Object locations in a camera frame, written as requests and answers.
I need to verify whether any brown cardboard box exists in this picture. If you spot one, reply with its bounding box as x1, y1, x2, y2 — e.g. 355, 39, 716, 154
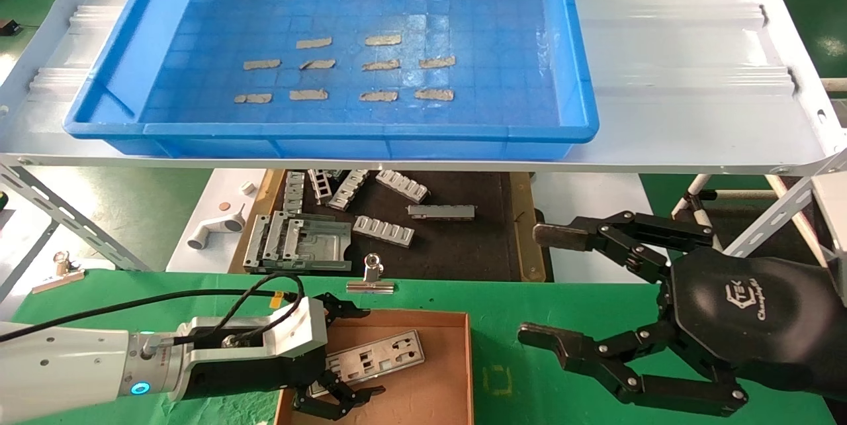
275, 309, 474, 425

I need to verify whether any green table cloth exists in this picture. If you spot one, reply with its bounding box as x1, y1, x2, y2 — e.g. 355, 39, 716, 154
12, 269, 838, 425

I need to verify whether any blue plastic tray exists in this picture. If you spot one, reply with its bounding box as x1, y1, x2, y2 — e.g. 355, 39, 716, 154
64, 0, 600, 161

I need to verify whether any silver binder clip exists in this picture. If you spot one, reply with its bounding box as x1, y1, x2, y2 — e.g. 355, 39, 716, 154
32, 250, 86, 295
347, 254, 396, 294

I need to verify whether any grey ribbed metal part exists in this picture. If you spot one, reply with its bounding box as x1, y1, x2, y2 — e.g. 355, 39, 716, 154
244, 213, 273, 269
265, 212, 292, 264

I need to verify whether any grey long metal bar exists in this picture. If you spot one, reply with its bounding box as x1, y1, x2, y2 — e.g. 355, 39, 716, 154
408, 205, 476, 221

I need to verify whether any white pipe fitting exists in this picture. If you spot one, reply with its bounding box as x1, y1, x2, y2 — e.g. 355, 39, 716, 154
187, 212, 246, 251

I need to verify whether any large flat grey metal plate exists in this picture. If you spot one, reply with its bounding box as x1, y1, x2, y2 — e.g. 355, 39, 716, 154
281, 216, 353, 273

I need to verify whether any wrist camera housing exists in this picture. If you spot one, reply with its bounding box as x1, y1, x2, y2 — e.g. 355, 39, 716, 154
811, 173, 847, 300
177, 296, 330, 373

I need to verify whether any white metal shelf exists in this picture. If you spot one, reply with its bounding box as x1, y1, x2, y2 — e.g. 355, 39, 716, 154
0, 0, 847, 177

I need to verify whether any grey slotted metal part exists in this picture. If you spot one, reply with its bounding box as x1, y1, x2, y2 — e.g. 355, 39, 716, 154
376, 170, 429, 203
353, 216, 416, 248
308, 169, 334, 206
329, 169, 371, 211
283, 171, 306, 214

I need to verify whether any right wrist camera housing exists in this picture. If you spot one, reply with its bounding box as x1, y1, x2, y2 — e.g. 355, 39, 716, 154
811, 173, 847, 300

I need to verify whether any wooden framed black mat tray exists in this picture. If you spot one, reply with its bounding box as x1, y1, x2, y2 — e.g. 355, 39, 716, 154
230, 170, 547, 283

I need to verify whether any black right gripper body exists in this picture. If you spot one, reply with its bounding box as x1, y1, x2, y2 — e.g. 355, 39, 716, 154
662, 246, 847, 401

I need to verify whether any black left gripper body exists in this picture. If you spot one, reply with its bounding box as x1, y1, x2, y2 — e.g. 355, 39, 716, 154
179, 339, 330, 403

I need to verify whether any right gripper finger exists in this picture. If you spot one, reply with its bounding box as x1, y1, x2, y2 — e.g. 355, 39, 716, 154
518, 318, 749, 418
533, 211, 719, 284

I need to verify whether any white tube rack frame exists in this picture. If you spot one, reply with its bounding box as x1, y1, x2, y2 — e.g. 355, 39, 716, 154
662, 173, 791, 254

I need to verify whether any black rack mat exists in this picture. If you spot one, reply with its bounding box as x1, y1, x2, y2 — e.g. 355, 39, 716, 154
688, 199, 825, 263

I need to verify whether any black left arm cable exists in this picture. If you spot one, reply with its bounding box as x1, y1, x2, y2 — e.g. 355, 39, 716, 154
0, 271, 306, 348

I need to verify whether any left wrist camera housing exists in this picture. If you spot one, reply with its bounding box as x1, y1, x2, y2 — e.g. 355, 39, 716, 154
177, 296, 330, 373

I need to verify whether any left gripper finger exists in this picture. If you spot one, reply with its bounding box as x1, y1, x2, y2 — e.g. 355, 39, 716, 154
294, 372, 386, 421
316, 292, 371, 327

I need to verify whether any silver perforated metal plate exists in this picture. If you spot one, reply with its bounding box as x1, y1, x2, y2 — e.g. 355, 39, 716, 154
324, 330, 425, 387

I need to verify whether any perforated white shelf leg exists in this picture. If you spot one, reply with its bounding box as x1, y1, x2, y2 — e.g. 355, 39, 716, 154
725, 150, 847, 260
0, 162, 154, 272

